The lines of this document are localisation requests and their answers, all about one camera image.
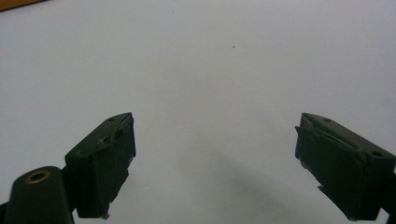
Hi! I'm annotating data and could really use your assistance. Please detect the white table mat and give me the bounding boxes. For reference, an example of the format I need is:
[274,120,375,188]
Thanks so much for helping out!
[0,0,396,224]

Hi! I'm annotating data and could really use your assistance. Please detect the wooden table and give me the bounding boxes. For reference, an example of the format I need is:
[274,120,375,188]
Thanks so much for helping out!
[0,0,48,12]

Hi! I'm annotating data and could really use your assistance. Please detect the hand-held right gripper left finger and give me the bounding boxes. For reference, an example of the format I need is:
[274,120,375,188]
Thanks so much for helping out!
[64,112,137,219]

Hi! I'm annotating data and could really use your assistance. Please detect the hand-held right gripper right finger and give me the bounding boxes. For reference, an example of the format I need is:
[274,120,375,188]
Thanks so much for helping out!
[294,112,396,222]

